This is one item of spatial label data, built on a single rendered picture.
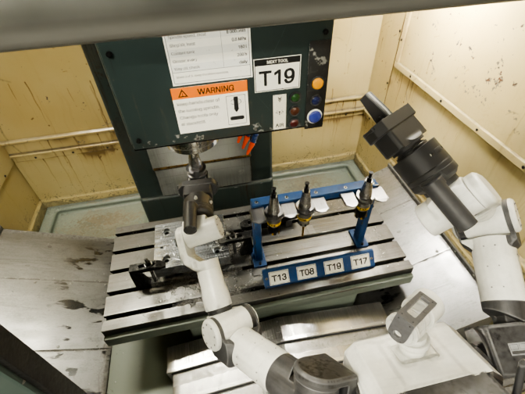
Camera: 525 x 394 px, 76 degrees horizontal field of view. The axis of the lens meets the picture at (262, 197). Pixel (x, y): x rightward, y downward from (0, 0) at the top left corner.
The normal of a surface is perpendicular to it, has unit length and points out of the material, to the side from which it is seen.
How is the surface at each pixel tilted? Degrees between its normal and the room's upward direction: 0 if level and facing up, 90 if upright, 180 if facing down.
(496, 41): 90
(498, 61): 90
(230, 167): 90
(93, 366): 24
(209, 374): 8
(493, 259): 45
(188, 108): 90
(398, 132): 30
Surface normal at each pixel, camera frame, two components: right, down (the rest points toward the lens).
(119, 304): -0.03, -0.72
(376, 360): -0.11, -0.93
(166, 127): 0.21, 0.67
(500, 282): -0.68, -0.33
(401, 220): -0.42, -0.59
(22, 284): 0.37, -0.72
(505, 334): -0.22, -0.40
